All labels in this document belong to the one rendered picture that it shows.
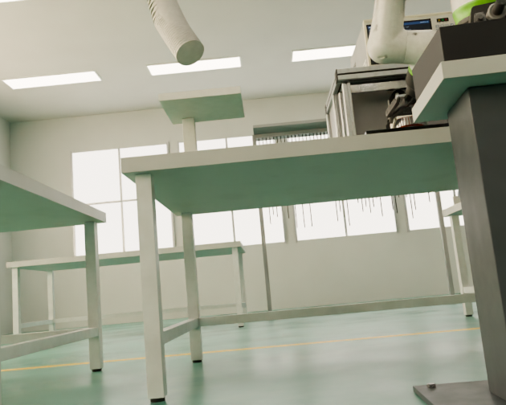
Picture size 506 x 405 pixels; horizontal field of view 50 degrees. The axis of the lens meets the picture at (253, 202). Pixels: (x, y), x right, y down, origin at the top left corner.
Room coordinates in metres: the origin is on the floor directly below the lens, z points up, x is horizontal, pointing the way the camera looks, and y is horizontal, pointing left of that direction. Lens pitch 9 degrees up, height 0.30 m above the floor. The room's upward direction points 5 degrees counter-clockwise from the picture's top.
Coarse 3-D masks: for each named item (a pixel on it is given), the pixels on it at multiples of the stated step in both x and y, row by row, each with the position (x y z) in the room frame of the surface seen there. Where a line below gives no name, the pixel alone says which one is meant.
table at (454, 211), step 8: (448, 208) 3.74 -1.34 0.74; (456, 208) 3.58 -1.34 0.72; (448, 216) 3.87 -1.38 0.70; (456, 216) 3.80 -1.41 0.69; (456, 224) 3.80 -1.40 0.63; (456, 232) 3.80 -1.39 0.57; (456, 240) 3.80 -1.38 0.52; (456, 248) 3.80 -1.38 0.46; (456, 256) 3.82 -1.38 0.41; (464, 256) 3.80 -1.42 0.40; (456, 264) 3.85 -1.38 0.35; (464, 264) 3.80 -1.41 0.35; (464, 272) 3.80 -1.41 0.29; (464, 280) 3.80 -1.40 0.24; (464, 288) 3.77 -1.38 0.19; (472, 288) 3.62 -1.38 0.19; (464, 304) 3.80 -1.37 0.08; (464, 312) 3.83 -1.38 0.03; (472, 312) 3.80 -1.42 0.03
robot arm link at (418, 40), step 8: (408, 32) 1.55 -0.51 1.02; (416, 32) 1.54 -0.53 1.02; (424, 32) 1.54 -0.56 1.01; (432, 32) 1.53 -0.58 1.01; (408, 40) 1.54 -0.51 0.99; (416, 40) 1.53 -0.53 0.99; (424, 40) 1.53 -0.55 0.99; (408, 48) 1.54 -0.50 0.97; (416, 48) 1.54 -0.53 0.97; (424, 48) 1.53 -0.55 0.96; (408, 56) 1.56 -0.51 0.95; (416, 56) 1.56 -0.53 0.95
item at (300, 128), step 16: (256, 128) 5.27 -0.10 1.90; (272, 128) 5.32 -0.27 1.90; (288, 128) 5.37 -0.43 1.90; (304, 128) 5.42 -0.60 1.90; (320, 128) 5.48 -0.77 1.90; (272, 208) 5.50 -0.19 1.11; (336, 208) 5.49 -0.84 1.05; (304, 224) 5.50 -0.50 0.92; (448, 256) 5.46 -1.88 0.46; (448, 272) 5.46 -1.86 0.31; (272, 320) 5.49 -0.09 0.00
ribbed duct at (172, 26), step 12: (156, 0) 2.75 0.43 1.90; (168, 0) 2.74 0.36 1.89; (156, 12) 2.76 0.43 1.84; (168, 12) 2.72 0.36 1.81; (180, 12) 2.74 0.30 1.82; (156, 24) 2.78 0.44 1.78; (168, 24) 2.70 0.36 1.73; (180, 24) 2.69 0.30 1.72; (168, 36) 2.70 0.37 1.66; (180, 36) 2.66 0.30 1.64; (192, 36) 2.67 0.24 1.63; (180, 48) 2.66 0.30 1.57; (192, 48) 2.70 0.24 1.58; (180, 60) 2.73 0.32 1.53; (192, 60) 2.77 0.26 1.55
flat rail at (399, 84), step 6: (360, 84) 2.00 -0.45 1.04; (366, 84) 2.00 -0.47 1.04; (372, 84) 2.00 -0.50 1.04; (378, 84) 2.00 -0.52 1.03; (384, 84) 2.00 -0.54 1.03; (390, 84) 1.99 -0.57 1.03; (396, 84) 1.99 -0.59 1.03; (402, 84) 1.99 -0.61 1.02; (354, 90) 2.00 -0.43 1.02; (360, 90) 2.00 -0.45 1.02; (366, 90) 2.00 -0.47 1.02; (372, 90) 2.00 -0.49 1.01; (378, 90) 2.00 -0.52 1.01; (384, 90) 2.00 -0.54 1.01
